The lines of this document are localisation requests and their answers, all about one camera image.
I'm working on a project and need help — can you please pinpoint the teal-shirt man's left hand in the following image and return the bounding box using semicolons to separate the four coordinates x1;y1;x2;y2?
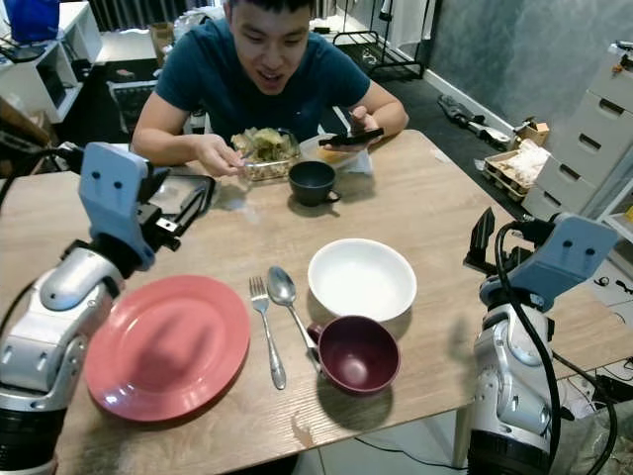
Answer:
344;104;387;138

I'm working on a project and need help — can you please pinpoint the silver metal fork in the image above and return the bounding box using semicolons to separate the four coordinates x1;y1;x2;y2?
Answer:
249;276;288;391

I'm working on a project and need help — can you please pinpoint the clear food container with salad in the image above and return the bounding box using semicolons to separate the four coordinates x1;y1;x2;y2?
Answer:
230;127;301;183

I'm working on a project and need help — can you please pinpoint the teal-shirt man's right hand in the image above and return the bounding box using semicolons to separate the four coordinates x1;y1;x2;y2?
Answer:
194;134;248;181

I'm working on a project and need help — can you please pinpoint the silver metal spoon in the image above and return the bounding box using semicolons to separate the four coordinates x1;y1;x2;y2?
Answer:
267;266;323;373

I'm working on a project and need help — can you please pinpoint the small cardboard box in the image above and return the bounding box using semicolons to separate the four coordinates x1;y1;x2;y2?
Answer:
514;119;553;148

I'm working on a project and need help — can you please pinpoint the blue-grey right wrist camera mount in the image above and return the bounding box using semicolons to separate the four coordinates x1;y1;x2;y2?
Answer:
504;213;620;310

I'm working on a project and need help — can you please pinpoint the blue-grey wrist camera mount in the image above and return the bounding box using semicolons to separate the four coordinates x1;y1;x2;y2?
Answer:
78;142;156;270
504;213;620;310

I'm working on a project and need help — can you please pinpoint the cardboard tray with white bags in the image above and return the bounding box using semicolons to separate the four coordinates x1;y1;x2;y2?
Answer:
483;139;553;205

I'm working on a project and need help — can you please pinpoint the white bowl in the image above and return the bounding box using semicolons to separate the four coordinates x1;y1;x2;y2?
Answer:
308;238;417;323

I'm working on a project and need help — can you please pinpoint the maroon mug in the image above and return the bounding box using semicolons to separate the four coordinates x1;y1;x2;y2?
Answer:
308;316;401;397

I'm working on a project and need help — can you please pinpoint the white shelf unit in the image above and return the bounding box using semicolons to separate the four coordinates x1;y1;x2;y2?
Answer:
0;0;103;125

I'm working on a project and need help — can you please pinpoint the dark blue mug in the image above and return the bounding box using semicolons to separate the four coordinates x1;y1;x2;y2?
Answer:
289;160;343;207

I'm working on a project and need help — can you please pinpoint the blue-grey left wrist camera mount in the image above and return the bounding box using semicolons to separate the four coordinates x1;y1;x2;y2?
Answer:
78;142;156;270

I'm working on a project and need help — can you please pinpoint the brown paper bag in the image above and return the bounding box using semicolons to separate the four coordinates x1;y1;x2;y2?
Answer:
148;22;175;66

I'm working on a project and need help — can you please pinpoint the brown flattened cardboard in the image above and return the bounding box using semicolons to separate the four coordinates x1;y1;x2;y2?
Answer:
0;97;52;149

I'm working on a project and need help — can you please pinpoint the pink plate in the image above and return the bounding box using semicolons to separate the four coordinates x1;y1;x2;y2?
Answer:
84;275;250;424

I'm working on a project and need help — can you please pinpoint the man in teal shirt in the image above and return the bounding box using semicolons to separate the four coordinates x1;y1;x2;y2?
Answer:
132;0;409;149

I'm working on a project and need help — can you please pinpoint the dark pleated curtain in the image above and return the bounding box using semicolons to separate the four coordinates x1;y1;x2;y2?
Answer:
89;0;228;32

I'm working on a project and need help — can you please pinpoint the black plastic crate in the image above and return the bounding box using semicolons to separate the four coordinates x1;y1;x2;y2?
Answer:
107;79;159;136

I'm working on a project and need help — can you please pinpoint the black power tool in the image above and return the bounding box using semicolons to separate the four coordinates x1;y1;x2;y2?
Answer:
438;94;515;149

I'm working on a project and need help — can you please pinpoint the black metal rack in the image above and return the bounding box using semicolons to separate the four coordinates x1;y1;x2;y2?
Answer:
331;0;426;81

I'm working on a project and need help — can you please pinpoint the black floor cable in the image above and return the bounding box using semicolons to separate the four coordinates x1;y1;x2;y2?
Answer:
356;435;456;472

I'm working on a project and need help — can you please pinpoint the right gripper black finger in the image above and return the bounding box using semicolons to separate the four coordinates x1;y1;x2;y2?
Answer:
463;206;497;278

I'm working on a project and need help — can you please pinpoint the blue bag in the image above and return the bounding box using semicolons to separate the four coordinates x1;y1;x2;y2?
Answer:
5;0;61;43

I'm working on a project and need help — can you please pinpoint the light wooden table leg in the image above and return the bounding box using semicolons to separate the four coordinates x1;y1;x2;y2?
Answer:
452;406;477;472

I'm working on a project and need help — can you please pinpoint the black smartphone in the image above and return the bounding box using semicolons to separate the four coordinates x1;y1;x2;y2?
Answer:
320;129;385;150

